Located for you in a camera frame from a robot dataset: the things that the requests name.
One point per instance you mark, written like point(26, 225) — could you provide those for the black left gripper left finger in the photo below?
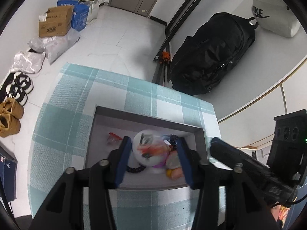
point(118, 160)

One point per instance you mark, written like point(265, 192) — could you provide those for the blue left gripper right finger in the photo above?
point(190, 164)

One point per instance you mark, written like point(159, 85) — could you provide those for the pink yellow toy figure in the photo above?
point(173, 166)

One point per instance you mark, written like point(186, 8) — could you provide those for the white pin badge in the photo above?
point(150, 149)

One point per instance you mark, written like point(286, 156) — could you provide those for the grey open jewelry box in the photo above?
point(109, 128)

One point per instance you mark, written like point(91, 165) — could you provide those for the teal plaid tablecloth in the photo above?
point(61, 136)

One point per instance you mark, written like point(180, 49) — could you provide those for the black backpack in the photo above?
point(213, 51)

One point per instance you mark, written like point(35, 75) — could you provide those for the black tripod stand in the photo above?
point(171, 29)

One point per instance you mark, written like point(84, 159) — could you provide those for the blue shopping bag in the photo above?
point(8, 174)

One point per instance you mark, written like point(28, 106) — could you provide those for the tan boot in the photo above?
point(11, 107)
point(9, 125)

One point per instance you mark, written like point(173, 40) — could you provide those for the black white sneaker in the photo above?
point(17, 92)
point(23, 81)

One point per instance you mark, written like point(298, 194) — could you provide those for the grey plastic mailer bag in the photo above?
point(54, 46)

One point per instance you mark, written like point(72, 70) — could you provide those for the brown cardboard box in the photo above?
point(56, 21)

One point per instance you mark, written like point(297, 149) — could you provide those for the blue cardboard box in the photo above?
point(80, 13)

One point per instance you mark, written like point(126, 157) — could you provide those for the cream tote bag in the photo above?
point(93, 9)

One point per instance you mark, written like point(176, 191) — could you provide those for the white Nike bag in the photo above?
point(276, 16)

